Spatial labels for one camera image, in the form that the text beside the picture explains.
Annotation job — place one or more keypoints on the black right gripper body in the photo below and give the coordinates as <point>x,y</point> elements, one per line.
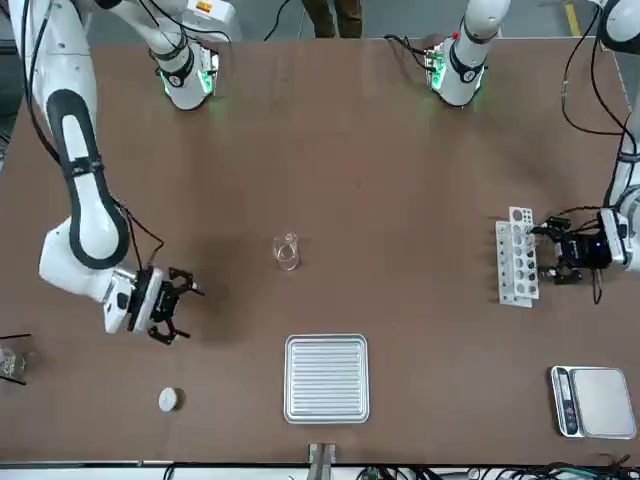
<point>155,302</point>

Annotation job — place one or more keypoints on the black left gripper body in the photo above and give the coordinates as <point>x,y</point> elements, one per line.
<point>585,250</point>

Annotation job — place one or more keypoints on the clear glass test tube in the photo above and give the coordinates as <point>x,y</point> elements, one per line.
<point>533,244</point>

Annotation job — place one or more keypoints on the clear glass beaker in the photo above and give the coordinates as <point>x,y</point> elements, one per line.
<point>287,251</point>

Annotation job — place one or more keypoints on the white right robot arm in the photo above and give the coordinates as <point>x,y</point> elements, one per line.
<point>75,225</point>

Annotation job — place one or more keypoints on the white test tube rack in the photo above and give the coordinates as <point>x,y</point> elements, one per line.
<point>517,272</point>

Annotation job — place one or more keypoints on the small white round cap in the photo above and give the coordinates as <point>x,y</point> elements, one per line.
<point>169,399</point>

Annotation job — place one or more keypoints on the silver digital scale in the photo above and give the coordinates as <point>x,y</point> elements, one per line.
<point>600,402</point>

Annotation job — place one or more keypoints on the round glass dish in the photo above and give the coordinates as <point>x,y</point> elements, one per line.
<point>9,361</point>

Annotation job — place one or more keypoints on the silver ribbed metal tray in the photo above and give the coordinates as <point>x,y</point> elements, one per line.
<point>326,378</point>

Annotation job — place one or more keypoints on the white control box yellow label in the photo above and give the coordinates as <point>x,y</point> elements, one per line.
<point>215,20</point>

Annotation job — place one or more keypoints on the person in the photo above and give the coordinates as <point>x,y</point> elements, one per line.
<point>332,17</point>

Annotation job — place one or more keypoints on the aluminium camera mast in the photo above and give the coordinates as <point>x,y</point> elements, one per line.
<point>322,457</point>

